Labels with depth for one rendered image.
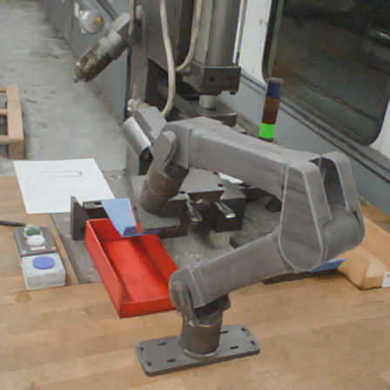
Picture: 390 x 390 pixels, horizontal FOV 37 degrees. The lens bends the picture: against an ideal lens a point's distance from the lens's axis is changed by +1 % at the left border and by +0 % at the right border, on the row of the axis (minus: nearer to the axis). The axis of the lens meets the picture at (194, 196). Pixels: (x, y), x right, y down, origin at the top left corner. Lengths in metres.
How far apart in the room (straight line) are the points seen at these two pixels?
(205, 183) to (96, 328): 0.30
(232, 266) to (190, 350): 0.19
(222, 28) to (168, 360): 0.62
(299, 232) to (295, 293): 0.48
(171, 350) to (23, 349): 0.23
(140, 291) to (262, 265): 0.37
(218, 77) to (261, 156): 0.46
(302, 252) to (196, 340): 0.30
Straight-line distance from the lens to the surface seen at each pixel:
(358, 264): 1.21
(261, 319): 1.07
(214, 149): 0.78
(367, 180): 1.76
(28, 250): 1.15
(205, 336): 0.92
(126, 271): 1.14
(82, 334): 1.00
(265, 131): 1.49
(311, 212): 0.67
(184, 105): 1.24
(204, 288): 0.86
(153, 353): 0.95
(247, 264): 0.79
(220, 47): 1.16
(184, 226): 1.27
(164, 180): 0.88
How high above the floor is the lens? 1.53
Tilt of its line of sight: 25 degrees down
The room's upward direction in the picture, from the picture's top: 7 degrees clockwise
